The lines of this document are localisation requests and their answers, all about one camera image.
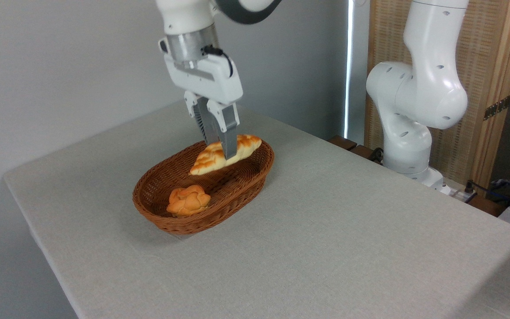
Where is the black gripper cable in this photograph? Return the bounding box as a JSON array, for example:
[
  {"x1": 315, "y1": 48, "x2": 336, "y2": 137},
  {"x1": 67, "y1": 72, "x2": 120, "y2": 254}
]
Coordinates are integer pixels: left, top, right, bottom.
[{"x1": 202, "y1": 45, "x2": 234, "y2": 78}]

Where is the metal screen hinge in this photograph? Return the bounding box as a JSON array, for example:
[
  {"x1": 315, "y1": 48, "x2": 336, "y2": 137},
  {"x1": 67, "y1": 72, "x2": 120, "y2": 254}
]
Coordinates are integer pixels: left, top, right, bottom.
[{"x1": 484, "y1": 95, "x2": 510, "y2": 121}]

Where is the grey tablecloth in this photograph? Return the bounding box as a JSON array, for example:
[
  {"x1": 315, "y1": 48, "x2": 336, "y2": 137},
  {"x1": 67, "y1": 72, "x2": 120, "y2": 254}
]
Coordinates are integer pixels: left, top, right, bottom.
[{"x1": 4, "y1": 100, "x2": 510, "y2": 319}]

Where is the brown oval wicker basket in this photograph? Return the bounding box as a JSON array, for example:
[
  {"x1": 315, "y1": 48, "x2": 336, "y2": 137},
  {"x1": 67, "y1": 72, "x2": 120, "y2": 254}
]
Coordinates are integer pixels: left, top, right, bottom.
[{"x1": 132, "y1": 140, "x2": 276, "y2": 235}]

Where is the black power plug cable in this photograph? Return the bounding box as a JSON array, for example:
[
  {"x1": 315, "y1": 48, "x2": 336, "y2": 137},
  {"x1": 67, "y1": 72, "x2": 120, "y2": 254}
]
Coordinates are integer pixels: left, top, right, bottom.
[{"x1": 464, "y1": 180, "x2": 510, "y2": 205}]

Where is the round orange bread roll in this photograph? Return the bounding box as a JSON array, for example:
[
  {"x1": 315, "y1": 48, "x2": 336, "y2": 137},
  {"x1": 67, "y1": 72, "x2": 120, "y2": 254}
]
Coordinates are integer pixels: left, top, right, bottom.
[{"x1": 166, "y1": 184, "x2": 211, "y2": 218}]

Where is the brown wooden block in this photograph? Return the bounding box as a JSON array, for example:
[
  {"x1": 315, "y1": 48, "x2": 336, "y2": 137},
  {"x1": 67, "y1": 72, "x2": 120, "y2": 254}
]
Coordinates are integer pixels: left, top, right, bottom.
[
  {"x1": 467, "y1": 195, "x2": 509, "y2": 218},
  {"x1": 328, "y1": 135, "x2": 358, "y2": 152},
  {"x1": 350, "y1": 145, "x2": 383, "y2": 163}
]

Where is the long braided bread loaf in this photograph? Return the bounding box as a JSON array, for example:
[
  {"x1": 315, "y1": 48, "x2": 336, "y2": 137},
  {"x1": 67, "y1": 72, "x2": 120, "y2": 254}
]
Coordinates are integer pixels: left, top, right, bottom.
[{"x1": 189, "y1": 134, "x2": 263, "y2": 176}]

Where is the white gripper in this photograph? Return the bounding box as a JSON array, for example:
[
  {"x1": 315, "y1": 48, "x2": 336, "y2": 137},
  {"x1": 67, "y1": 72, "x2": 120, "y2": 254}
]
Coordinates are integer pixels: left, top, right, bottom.
[{"x1": 158, "y1": 38, "x2": 243, "y2": 160}]

